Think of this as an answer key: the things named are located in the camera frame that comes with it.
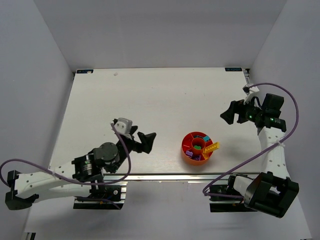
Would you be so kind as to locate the blue label sticker left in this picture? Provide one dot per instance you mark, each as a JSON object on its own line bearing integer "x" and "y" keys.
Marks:
{"x": 84, "y": 71}

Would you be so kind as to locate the aluminium front table rail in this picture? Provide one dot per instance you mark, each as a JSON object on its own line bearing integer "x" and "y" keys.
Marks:
{"x": 160, "y": 177}

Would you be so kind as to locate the small cyan lego brick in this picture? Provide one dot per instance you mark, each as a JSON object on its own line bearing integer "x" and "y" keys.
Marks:
{"x": 206, "y": 138}

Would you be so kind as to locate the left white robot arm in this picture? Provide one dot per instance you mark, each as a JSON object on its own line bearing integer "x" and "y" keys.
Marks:
{"x": 82, "y": 178}

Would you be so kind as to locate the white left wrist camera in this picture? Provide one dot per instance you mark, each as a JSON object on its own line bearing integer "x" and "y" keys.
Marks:
{"x": 123, "y": 126}

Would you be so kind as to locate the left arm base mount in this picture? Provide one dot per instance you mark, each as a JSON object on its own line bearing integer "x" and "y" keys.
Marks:
{"x": 112, "y": 197}

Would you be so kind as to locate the purple lego piece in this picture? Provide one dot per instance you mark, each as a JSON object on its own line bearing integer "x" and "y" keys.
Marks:
{"x": 197, "y": 158}

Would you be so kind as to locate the blue label sticker right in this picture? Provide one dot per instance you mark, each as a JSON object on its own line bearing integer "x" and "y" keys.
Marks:
{"x": 233, "y": 69}

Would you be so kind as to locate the light purple sloped lego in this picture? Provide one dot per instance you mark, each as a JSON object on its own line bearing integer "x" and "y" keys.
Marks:
{"x": 189, "y": 154}

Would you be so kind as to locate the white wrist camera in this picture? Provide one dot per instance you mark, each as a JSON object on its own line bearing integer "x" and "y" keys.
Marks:
{"x": 123, "y": 126}
{"x": 251, "y": 91}

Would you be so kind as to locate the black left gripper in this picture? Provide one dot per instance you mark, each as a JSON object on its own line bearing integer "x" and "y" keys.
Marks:
{"x": 136, "y": 141}

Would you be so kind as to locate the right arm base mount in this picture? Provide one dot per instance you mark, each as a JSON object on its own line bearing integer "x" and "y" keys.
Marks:
{"x": 226, "y": 200}

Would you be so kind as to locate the yellow long lego plate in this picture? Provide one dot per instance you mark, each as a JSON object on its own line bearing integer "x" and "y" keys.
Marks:
{"x": 211, "y": 148}

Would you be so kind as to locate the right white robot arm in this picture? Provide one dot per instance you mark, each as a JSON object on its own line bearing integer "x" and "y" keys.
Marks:
{"x": 272, "y": 191}

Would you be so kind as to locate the blue label sticker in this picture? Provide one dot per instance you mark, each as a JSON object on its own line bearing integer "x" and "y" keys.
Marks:
{"x": 233, "y": 69}
{"x": 84, "y": 71}

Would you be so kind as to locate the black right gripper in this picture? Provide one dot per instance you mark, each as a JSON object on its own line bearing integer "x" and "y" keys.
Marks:
{"x": 239, "y": 111}

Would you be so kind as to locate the orange divided round container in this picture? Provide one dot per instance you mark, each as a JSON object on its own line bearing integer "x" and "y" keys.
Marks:
{"x": 188, "y": 143}

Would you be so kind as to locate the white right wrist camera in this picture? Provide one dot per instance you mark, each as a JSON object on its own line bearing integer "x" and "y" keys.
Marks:
{"x": 251, "y": 91}

